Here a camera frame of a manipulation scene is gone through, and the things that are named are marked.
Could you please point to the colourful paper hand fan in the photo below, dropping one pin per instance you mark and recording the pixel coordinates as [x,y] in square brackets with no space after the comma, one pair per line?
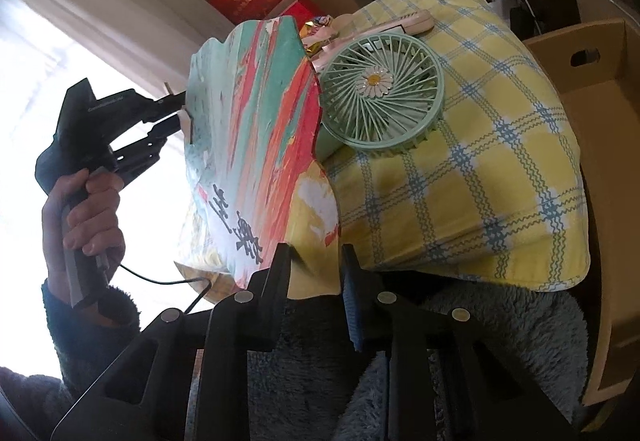
[250,121]

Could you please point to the pink handheld fan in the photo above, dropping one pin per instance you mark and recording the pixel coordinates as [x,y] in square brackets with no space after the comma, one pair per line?
[410,23]

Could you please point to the green daisy handheld fan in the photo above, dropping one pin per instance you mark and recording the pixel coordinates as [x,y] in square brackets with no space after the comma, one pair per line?
[375,83]

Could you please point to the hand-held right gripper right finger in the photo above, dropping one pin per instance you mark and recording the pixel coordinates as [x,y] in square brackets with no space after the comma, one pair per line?
[351,306]

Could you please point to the person's left hand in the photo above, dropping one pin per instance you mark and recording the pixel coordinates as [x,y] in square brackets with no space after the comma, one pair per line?
[100,216]

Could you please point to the large cardboard box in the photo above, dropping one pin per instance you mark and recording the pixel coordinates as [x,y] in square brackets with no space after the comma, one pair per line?
[615,171]

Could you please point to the yellow plaid tablecloth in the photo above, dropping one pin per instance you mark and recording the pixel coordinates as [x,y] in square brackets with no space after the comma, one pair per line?
[500,146]

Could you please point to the shiny gold snack packet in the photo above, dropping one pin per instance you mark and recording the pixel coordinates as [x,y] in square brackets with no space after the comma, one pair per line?
[312,28]

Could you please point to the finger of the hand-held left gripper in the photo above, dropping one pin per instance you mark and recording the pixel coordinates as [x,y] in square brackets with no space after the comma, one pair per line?
[160,105]
[165,127]

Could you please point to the person's blue fleece robe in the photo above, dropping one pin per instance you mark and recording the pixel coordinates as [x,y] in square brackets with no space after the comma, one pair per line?
[525,321]

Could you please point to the white curtain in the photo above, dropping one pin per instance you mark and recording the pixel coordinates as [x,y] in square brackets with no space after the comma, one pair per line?
[100,21]

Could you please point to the red biscuit box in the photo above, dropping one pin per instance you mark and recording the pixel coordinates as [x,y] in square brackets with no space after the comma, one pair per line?
[300,13]

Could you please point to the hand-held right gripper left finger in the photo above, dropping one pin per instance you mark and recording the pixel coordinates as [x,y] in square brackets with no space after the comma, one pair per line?
[272,291]

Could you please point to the person's left forearm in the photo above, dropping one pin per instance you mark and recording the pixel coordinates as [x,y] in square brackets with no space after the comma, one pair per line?
[75,351]

